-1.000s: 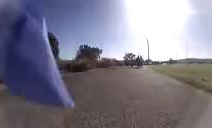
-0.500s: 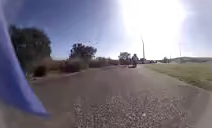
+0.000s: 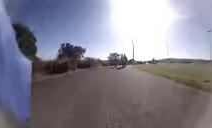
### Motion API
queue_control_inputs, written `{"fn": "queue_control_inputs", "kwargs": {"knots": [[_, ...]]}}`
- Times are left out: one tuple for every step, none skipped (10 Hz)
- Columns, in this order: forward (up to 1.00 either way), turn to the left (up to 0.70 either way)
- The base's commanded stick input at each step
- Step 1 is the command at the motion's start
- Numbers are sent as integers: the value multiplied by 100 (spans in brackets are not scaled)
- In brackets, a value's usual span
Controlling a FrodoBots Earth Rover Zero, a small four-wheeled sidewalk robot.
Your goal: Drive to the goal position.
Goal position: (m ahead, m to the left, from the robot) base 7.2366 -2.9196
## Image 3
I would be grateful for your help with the street lamp pole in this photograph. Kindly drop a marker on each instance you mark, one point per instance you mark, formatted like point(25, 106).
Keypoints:
point(210, 45)
point(133, 50)

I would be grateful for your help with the row of bushes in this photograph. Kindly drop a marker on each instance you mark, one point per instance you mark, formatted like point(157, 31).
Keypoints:
point(64, 66)

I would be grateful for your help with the cluster of trees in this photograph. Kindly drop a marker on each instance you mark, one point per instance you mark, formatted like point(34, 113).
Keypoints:
point(116, 58)

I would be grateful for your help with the grass field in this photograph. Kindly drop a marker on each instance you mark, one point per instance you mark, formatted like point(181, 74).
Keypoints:
point(184, 73)

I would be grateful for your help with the dark green tree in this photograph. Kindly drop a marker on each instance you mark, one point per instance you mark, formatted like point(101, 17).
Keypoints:
point(70, 51)
point(26, 41)

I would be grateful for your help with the grey asphalt road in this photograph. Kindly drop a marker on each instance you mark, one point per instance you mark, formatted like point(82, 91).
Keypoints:
point(124, 96)

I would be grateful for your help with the low long building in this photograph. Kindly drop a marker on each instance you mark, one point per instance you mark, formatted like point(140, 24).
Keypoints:
point(187, 60)

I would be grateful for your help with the person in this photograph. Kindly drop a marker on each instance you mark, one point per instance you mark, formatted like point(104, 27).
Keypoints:
point(9, 76)

